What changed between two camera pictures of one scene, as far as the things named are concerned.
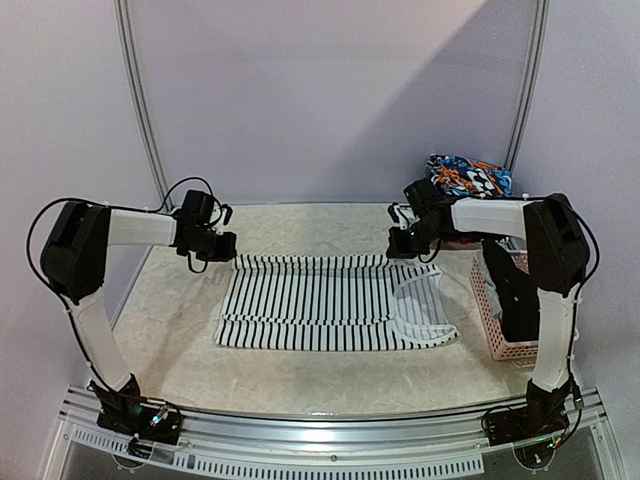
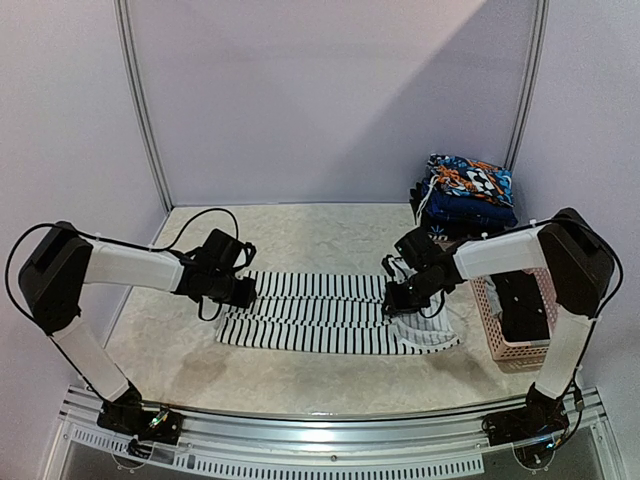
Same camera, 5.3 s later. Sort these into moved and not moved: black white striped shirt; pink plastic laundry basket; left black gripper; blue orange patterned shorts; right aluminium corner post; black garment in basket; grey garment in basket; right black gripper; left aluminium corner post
Moved: black white striped shirt; left black gripper; right black gripper
Not moved: pink plastic laundry basket; black garment in basket; blue orange patterned shorts; grey garment in basket; right aluminium corner post; left aluminium corner post
